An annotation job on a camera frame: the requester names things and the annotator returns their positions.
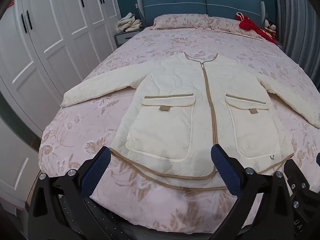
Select grey curtain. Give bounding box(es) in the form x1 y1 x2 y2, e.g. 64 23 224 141
273 0 320 91

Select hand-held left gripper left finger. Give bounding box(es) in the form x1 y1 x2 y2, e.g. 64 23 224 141
27 146 112 240

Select pile of beige clothes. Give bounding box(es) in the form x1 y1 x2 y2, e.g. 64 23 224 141
116 12 143 33

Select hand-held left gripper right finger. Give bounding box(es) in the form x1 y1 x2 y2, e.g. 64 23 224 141
211 144 294 240

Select small plush toys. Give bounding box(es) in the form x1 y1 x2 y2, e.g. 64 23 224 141
264 20 277 37

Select cream quilted zip jacket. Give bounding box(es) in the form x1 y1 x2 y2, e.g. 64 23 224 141
60 52 320 189

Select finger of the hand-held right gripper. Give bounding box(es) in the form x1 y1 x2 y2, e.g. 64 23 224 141
284 152 320 215

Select white panelled wardrobe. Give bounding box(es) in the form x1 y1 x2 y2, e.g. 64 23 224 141
0 0 120 207

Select red cloth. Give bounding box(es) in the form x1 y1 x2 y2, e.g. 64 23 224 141
236 12 278 45

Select grey bedside nightstand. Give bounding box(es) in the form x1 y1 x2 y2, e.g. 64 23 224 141
114 27 145 50

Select bed with pink floral cover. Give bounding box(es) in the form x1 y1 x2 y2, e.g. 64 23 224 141
38 14 320 233

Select blue upholstered bed headboard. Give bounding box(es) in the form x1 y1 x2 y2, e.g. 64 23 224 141
136 0 267 28

